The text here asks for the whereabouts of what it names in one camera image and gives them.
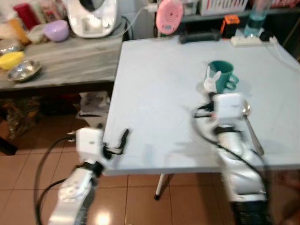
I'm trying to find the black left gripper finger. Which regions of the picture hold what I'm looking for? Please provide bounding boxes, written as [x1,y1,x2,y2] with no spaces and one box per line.
[118,128,130,154]

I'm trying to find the green mug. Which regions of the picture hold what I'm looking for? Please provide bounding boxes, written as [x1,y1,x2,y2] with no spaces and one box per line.
[208,60,240,92]

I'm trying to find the steel spoon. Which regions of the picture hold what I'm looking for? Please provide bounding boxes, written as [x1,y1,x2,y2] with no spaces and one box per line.
[241,101,265,156]

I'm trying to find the crumpled newspaper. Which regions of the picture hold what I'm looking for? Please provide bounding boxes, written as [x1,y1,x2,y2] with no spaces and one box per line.
[77,91,111,117]

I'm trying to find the white table leg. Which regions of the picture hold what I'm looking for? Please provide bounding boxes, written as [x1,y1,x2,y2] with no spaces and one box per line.
[155,173,170,200]

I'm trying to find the long black case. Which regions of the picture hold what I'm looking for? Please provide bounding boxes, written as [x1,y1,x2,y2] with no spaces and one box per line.
[179,30,221,44]

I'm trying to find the white power strip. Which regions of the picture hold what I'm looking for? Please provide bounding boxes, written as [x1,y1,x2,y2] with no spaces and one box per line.
[231,36,263,47]

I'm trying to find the orange and black device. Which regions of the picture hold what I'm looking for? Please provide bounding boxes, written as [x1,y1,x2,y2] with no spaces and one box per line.
[221,14,240,39]

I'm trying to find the dark metal shelf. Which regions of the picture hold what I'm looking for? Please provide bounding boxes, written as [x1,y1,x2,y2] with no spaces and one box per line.
[180,7,300,23]

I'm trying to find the black plug adapter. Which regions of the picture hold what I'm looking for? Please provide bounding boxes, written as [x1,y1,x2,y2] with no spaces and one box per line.
[260,29,277,43]

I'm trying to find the patterned brown bag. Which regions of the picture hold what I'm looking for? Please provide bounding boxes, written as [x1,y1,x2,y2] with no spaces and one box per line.
[0,96,40,139]

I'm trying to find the pink round device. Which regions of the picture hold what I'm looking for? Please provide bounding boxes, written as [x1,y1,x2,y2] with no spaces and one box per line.
[156,0,184,36]

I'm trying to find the blue tinted water bottle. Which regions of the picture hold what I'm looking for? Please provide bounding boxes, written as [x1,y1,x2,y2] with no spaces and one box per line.
[245,0,271,37]

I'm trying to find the white plastic basket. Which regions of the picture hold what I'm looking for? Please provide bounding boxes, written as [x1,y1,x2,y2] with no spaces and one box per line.
[201,0,249,15]

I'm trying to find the shiny steel bowl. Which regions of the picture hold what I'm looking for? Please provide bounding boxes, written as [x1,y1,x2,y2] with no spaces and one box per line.
[0,39,23,54]
[7,60,42,83]

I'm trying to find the white kitchen appliance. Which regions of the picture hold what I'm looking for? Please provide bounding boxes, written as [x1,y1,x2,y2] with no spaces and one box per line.
[66,0,119,38]

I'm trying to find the purple plastic bowl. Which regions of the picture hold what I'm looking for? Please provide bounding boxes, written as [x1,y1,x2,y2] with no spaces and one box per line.
[44,20,70,43]

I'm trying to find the yellow plastic bowl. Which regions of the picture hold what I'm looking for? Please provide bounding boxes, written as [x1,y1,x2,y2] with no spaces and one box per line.
[0,52,25,71]

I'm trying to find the clear snack bag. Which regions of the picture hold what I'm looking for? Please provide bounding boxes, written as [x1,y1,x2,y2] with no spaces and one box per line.
[40,0,66,22]

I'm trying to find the orange bottle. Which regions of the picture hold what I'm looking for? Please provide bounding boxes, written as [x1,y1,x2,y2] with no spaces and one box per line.
[10,18,30,45]

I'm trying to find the red canister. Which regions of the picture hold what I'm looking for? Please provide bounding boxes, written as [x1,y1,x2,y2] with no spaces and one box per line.
[13,4,40,30]

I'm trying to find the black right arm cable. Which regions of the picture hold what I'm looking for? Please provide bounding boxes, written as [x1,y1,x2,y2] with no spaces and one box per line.
[193,108,272,197]

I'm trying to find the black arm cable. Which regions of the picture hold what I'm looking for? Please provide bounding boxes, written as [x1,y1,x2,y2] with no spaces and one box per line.
[193,108,272,197]
[33,135,78,225]

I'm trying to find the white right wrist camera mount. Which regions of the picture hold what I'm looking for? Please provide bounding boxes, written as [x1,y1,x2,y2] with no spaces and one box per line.
[212,93,249,127]

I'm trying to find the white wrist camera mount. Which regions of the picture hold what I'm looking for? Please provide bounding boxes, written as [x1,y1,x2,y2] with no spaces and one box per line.
[75,127,106,162]
[212,93,249,127]

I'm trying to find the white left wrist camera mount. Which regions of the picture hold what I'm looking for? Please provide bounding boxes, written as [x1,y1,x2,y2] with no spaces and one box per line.
[75,127,106,162]

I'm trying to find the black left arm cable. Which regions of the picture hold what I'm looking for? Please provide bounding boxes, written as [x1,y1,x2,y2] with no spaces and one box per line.
[33,135,78,225]

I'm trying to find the white power strip cable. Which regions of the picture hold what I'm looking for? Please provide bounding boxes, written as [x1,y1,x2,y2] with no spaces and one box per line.
[270,40,300,66]

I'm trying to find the white appliance cable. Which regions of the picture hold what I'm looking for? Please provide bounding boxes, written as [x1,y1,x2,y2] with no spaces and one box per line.
[117,6,158,39]

